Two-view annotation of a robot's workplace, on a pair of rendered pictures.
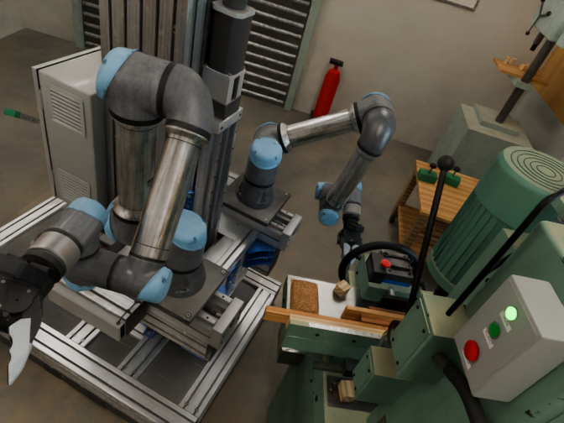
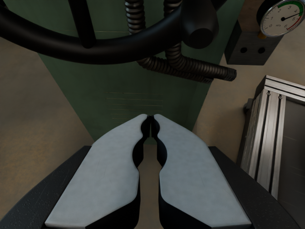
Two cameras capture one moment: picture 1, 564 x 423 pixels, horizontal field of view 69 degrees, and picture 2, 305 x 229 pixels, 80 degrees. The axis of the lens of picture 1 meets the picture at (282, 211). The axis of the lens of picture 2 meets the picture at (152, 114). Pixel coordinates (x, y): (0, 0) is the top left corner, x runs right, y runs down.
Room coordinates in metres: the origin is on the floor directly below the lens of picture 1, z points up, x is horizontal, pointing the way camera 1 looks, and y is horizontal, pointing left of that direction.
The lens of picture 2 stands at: (1.23, -0.30, 0.82)
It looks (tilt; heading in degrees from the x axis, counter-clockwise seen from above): 58 degrees down; 191
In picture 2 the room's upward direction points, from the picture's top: straight up
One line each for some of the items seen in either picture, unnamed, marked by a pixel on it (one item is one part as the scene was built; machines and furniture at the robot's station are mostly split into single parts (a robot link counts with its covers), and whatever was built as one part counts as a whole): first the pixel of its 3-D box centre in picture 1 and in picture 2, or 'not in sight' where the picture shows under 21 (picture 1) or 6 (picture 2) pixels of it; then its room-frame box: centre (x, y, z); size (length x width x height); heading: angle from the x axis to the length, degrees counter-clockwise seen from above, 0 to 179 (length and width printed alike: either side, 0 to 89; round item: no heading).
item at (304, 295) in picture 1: (305, 295); not in sight; (0.78, -0.14, 0.91); 0.12 x 0.09 x 0.03; 9
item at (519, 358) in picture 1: (509, 340); not in sight; (0.40, -0.36, 1.40); 0.10 x 0.06 x 0.16; 9
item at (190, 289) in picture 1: (180, 266); not in sight; (0.77, 0.23, 0.87); 0.15 x 0.15 x 0.10
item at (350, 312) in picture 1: (380, 319); not in sight; (0.76, -0.36, 0.93); 0.22 x 0.01 x 0.06; 99
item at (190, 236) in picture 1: (181, 237); not in sight; (0.77, 0.24, 0.98); 0.13 x 0.12 x 0.14; 91
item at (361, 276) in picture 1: (382, 282); not in sight; (0.92, -0.36, 0.91); 0.15 x 0.14 x 0.09; 99
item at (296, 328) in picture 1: (396, 346); not in sight; (0.69, -0.40, 0.93); 0.60 x 0.02 x 0.06; 99
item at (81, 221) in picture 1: (77, 227); not in sight; (0.51, 0.36, 1.21); 0.11 x 0.08 x 0.09; 1
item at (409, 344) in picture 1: (427, 339); not in sight; (0.50, -0.33, 1.23); 0.09 x 0.08 x 0.15; 9
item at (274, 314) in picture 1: (375, 331); not in sight; (0.72, -0.34, 0.92); 0.62 x 0.02 x 0.04; 99
